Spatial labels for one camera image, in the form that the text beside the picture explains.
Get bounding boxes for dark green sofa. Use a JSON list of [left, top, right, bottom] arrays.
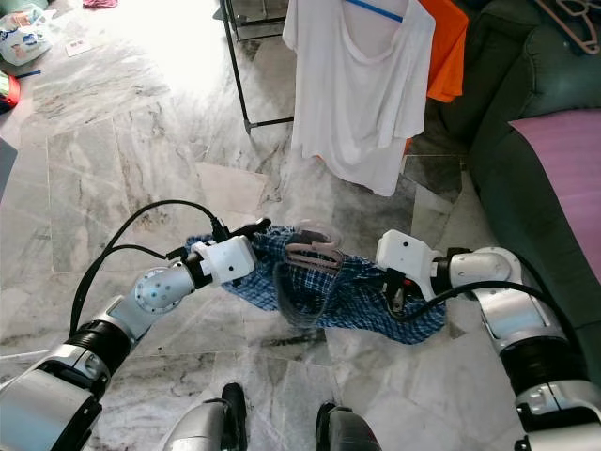
[[427, 0, 601, 339]]

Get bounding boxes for silver right robot leg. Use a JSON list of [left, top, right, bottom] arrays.
[[315, 402, 386, 451]]

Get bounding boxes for white blue plastic bag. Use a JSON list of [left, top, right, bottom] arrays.
[[0, 11, 57, 67]]

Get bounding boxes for silver robot leg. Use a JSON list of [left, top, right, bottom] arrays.
[[315, 402, 386, 451], [162, 383, 245, 451]]

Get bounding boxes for white shirt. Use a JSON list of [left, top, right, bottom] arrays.
[[282, 0, 438, 198]]

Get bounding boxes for blue plastic hanger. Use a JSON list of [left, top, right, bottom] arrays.
[[343, 0, 405, 23]]

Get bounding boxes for short black left arm cable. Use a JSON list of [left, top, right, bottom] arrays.
[[83, 244, 179, 302]]

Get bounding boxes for dusty pink hanger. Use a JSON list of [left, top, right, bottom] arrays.
[[531, 0, 601, 55]]

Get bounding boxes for black metal clothes rack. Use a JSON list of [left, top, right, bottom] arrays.
[[214, 0, 301, 132]]

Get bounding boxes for red children's backpack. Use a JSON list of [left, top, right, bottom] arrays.
[[0, 73, 20, 114]]

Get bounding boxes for mauve cushion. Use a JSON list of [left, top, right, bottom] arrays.
[[507, 111, 601, 283]]

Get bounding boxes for orange shirt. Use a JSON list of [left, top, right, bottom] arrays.
[[418, 0, 470, 104]]

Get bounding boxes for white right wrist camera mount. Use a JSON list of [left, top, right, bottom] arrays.
[[376, 230, 440, 300]]

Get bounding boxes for silver left robot leg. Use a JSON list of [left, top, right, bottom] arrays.
[[162, 383, 245, 451]]

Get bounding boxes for white tube frame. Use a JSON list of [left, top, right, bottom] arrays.
[[0, 343, 81, 377]]

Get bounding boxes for blue plaid shorts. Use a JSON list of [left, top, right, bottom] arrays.
[[186, 225, 447, 347]]

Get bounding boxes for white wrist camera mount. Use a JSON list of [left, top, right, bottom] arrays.
[[193, 235, 259, 286], [376, 230, 440, 300]]

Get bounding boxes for long black left arm cable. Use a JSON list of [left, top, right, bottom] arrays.
[[73, 199, 231, 334]]

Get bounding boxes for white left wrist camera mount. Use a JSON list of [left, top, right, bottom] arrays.
[[193, 235, 259, 286]]

